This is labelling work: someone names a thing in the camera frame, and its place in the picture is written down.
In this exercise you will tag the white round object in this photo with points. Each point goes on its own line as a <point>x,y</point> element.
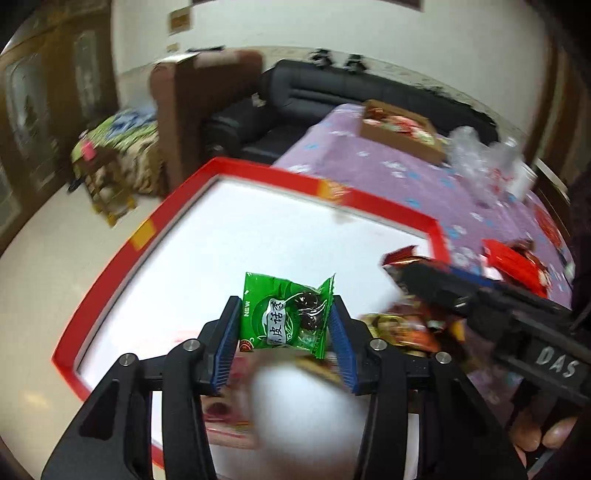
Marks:
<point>309,410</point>

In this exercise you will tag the gold red snack packet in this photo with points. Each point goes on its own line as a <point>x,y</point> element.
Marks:
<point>401,258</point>

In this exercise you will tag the wooden door frame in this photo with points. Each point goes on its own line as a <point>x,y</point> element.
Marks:
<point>565,92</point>

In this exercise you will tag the pink red snack packet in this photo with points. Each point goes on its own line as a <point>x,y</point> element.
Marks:
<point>231,410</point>

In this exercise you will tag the cardboard box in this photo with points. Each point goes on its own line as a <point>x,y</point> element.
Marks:
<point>401,131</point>

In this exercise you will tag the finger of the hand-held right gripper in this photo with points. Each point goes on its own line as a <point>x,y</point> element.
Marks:
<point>434,288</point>

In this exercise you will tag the clear plastic bag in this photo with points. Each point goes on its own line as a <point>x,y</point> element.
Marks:
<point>480,157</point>

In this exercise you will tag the black sofa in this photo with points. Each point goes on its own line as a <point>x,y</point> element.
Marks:
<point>323,92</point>

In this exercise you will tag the green snack packet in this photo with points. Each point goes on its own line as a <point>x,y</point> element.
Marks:
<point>277,318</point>

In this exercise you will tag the wall socket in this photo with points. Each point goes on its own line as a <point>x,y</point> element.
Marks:
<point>172,46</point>

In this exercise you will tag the purple floral blanket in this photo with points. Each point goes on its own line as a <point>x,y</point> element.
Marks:
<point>392,184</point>

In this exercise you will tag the wooden cabinet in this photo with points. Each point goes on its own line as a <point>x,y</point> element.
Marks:
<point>51,115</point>

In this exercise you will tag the colourful patterned cloth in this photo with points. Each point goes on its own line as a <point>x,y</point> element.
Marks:
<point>120,138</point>

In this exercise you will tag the small gold wall frame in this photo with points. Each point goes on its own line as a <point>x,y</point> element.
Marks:
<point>180,21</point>

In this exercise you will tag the wooden stool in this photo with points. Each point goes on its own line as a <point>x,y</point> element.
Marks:
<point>111,203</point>

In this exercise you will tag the small pink object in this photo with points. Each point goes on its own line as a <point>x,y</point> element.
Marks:
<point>87,150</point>

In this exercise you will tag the gold orange snack packet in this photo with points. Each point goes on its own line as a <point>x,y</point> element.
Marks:
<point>401,332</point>

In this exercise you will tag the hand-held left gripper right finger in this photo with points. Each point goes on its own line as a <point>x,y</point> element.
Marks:
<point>344,350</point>

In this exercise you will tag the brown armchair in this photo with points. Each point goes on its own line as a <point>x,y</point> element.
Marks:
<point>194,115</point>

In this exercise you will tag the black clamp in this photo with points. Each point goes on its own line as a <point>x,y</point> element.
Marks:
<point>322,57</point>
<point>355,62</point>

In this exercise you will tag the person's right hand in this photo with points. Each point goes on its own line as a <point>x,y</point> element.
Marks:
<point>545,434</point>

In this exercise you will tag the red-rimmed white tray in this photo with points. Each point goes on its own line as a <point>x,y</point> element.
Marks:
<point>231,230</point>

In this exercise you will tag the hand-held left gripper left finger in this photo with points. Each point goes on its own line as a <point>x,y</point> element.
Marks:
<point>228,344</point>

